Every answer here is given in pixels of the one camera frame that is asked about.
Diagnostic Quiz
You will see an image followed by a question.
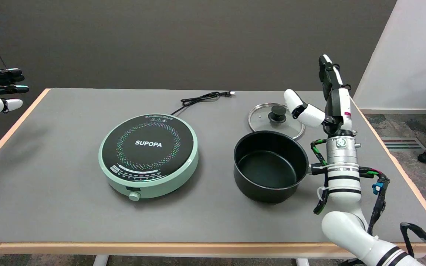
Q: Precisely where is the black soup pot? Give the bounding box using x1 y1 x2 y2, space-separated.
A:
233 130 328 203

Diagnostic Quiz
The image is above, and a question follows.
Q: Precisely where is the black cable with green wrap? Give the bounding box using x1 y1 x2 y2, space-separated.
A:
311 139 329 215

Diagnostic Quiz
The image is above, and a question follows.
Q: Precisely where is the green round induction cooker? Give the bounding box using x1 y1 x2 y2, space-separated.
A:
98 113 199 202

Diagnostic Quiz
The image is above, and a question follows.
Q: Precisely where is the black cable with blue connector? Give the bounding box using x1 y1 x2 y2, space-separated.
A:
359 167 390 235

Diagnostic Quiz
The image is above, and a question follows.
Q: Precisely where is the grey table mat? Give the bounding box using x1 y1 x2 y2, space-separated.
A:
0 88 426 243

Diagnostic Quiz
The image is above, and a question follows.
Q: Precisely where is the floor vent grille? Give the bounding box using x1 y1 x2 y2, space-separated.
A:
381 137 426 150

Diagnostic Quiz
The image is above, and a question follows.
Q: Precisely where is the black looped cable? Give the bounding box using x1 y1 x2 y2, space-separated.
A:
400 222 426 263

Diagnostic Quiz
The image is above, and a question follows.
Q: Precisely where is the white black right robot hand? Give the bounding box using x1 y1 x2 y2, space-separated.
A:
284 54 354 138

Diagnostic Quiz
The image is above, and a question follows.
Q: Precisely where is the black power cord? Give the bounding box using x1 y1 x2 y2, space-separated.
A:
170 91 235 116

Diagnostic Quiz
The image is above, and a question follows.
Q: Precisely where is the glass lid with black knob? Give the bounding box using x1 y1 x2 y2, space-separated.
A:
248 103 306 140

